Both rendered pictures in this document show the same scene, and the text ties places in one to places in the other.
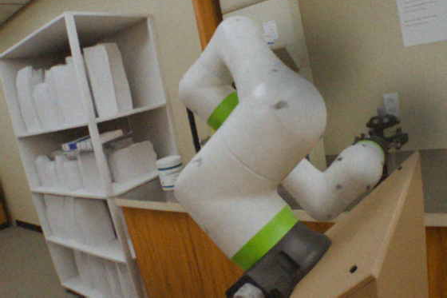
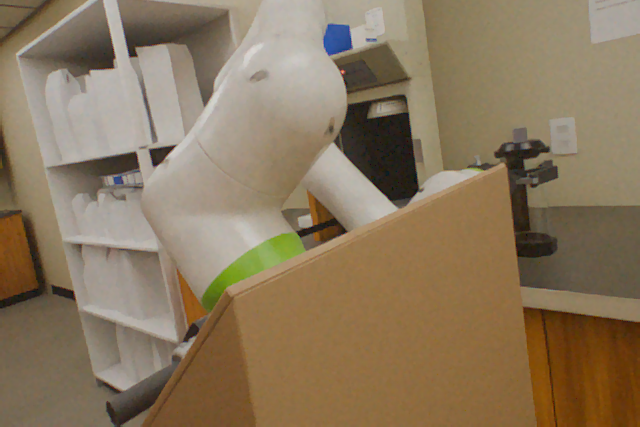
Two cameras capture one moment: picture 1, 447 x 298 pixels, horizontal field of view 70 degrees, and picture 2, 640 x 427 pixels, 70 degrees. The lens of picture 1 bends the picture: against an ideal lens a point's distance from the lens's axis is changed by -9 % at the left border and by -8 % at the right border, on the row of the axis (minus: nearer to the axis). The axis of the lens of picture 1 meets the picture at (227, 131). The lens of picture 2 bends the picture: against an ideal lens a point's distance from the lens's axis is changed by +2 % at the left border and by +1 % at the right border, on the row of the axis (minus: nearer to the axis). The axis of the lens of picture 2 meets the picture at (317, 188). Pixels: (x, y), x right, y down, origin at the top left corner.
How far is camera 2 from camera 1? 0.19 m
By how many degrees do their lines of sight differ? 6
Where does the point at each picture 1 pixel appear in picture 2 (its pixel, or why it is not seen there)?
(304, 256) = not seen: hidden behind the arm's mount
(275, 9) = not seen: outside the picture
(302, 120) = (290, 98)
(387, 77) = (559, 93)
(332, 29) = (477, 24)
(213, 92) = not seen: hidden behind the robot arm
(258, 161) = (232, 160)
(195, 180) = (160, 188)
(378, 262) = (260, 277)
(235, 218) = (203, 242)
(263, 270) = not seen: hidden behind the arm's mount
